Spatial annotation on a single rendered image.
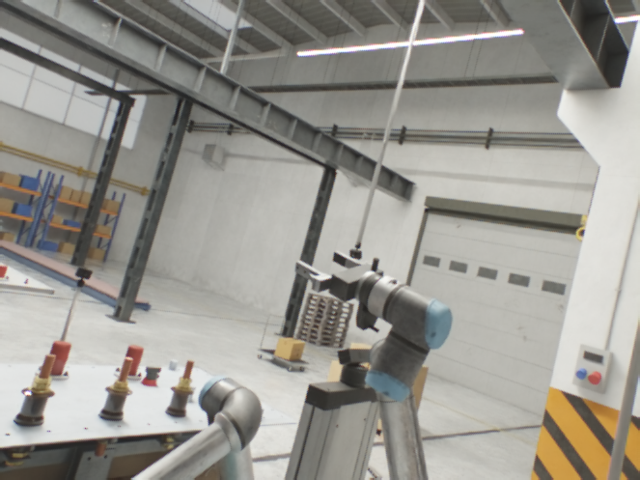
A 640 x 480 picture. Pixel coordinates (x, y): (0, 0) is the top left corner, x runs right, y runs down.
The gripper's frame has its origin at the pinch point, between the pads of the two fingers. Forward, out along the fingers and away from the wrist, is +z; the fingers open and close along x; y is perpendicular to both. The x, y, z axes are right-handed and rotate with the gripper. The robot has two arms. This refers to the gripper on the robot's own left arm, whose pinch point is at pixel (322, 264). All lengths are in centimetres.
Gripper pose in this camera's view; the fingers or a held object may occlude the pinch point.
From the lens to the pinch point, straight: 130.4
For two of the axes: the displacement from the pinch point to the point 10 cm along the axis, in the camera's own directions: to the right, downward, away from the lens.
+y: 1.7, -9.3, -3.3
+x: -6.6, 1.4, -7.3
